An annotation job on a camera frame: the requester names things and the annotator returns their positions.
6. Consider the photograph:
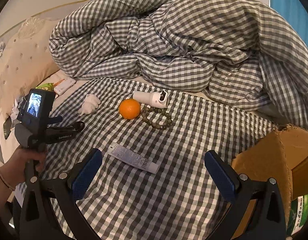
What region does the person left hand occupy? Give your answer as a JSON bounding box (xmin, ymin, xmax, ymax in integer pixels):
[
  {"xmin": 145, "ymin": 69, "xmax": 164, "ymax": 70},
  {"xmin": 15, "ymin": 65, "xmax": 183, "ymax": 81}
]
[{"xmin": 0, "ymin": 146, "xmax": 47, "ymax": 188}]

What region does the beige tufted pillow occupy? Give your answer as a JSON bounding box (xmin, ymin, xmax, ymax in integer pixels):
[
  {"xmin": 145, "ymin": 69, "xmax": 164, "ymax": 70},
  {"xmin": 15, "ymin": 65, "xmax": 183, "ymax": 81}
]
[{"xmin": 0, "ymin": 17, "xmax": 59, "ymax": 117}]

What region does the clear plastic tube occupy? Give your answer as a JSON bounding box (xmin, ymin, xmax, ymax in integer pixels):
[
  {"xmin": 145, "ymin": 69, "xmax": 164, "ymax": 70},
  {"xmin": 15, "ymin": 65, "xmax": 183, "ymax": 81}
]
[{"xmin": 108, "ymin": 143, "xmax": 159, "ymax": 174}]

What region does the green white carton box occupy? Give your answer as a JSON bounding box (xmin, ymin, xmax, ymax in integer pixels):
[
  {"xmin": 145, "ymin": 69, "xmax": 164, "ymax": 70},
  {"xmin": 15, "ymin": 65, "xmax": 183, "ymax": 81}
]
[{"xmin": 286, "ymin": 194, "xmax": 308, "ymax": 236}]

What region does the crumpled white paper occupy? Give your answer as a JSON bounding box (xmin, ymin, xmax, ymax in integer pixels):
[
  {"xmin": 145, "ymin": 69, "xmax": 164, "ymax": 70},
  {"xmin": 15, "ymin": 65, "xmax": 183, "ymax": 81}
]
[{"xmin": 11, "ymin": 96, "xmax": 26, "ymax": 117}]

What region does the green bead bracelet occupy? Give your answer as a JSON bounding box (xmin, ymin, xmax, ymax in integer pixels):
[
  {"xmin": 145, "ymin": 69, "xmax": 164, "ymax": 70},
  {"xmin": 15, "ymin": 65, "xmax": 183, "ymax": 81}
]
[{"xmin": 140, "ymin": 105, "xmax": 173, "ymax": 131}]

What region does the white handheld device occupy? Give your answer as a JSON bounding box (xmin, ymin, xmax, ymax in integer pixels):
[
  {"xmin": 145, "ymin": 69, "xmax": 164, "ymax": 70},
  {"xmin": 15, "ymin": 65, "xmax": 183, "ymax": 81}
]
[{"xmin": 133, "ymin": 90, "xmax": 168, "ymax": 109}]

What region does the white plush toy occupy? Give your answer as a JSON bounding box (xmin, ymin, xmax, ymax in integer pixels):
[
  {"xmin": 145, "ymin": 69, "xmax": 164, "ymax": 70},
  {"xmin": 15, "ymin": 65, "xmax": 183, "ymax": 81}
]
[{"xmin": 78, "ymin": 94, "xmax": 101, "ymax": 115}]

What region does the orange fruit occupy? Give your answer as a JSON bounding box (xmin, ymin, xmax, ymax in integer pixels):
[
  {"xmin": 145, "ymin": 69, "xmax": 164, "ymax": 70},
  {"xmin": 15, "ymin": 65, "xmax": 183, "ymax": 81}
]
[{"xmin": 119, "ymin": 99, "xmax": 141, "ymax": 120}]

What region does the person left forearm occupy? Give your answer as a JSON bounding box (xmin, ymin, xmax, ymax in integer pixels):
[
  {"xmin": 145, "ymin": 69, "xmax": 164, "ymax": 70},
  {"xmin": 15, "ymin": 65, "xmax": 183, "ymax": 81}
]
[{"xmin": 0, "ymin": 178, "xmax": 12, "ymax": 217}]

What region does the green snack bag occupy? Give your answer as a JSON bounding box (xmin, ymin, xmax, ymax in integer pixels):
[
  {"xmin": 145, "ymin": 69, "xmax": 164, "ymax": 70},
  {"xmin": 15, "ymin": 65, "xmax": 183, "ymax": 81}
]
[{"xmin": 35, "ymin": 82, "xmax": 54, "ymax": 92}]

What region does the blue curtain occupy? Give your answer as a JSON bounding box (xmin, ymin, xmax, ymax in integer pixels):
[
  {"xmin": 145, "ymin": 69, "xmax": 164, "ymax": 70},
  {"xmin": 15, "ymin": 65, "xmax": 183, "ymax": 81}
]
[{"xmin": 269, "ymin": 0, "xmax": 308, "ymax": 46}]

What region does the brown cardboard box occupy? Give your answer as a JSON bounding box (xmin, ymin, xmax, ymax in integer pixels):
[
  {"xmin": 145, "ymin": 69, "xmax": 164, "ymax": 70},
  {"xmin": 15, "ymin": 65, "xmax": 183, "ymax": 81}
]
[{"xmin": 232, "ymin": 125, "xmax": 308, "ymax": 239}]

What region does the grey checked duvet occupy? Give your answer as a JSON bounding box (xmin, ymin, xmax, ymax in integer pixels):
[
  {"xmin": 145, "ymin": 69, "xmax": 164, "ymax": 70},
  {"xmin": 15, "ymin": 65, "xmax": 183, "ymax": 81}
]
[{"xmin": 49, "ymin": 0, "xmax": 308, "ymax": 130}]

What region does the grey checked bed sheet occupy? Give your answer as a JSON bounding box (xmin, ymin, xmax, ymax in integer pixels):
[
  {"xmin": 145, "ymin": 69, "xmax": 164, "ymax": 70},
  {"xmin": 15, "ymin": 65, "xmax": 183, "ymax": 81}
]
[{"xmin": 43, "ymin": 78, "xmax": 274, "ymax": 239}]

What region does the orange packet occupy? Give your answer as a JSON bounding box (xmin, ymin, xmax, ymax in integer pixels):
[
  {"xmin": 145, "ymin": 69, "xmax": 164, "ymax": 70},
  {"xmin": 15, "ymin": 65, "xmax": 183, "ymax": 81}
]
[{"xmin": 53, "ymin": 79, "xmax": 65, "ymax": 87}]

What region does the white flat case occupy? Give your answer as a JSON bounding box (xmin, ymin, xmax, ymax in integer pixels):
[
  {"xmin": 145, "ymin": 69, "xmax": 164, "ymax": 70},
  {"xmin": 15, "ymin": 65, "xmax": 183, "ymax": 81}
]
[{"xmin": 54, "ymin": 77, "xmax": 76, "ymax": 95}]

